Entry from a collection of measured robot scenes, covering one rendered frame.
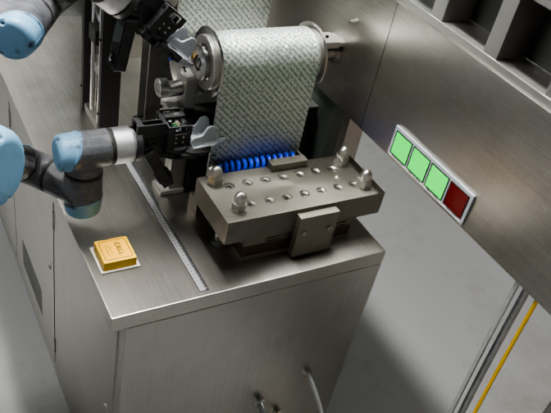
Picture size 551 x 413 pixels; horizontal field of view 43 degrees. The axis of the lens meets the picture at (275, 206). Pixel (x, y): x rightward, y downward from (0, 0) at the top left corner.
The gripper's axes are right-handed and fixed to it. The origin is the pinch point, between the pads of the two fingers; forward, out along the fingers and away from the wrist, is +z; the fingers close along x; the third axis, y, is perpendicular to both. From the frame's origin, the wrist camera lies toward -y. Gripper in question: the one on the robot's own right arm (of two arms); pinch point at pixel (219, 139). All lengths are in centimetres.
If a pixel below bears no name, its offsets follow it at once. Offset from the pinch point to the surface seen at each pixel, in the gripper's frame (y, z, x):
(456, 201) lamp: 9, 29, -42
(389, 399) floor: -109, 75, -15
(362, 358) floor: -109, 75, 3
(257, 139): -1.1, 9.6, -0.3
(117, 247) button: -16.6, -25.3, -9.6
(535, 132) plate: 31, 30, -51
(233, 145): -1.8, 3.5, -0.3
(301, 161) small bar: -4.3, 18.5, -6.3
